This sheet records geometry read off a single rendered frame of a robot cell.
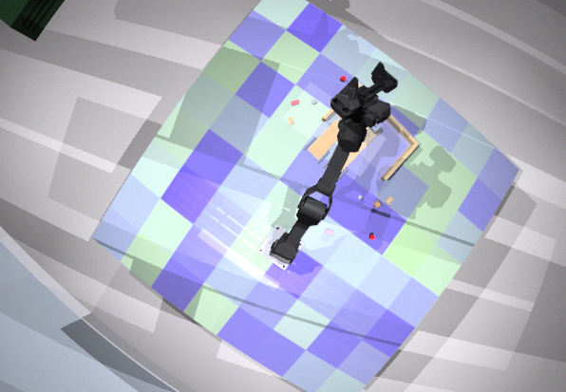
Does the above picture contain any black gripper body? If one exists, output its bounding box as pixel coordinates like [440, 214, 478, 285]
[330, 71, 398, 121]

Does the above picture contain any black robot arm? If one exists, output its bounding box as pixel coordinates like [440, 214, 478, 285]
[269, 100, 391, 265]

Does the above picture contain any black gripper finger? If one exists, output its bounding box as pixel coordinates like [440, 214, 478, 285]
[335, 77, 361, 111]
[371, 62, 394, 88]

